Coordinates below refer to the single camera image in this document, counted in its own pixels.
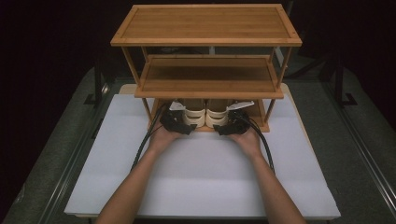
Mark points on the person's left hand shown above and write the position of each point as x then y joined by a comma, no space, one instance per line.
163,138

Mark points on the white table mat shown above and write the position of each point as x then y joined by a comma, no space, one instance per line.
202,174

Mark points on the person's right hand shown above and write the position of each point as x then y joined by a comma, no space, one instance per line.
247,141

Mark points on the metal frame rail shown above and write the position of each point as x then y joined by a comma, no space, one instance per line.
71,165
361,146

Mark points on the black metal stand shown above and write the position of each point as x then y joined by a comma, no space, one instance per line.
97,84
341,84

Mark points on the cream clog shoe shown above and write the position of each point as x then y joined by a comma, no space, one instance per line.
216,113
194,113

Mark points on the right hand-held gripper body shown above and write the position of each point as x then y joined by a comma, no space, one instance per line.
238,121

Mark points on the wooden three-tier shoe rack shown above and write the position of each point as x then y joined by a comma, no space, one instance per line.
205,25

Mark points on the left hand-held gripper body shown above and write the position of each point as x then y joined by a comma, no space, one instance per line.
174,119

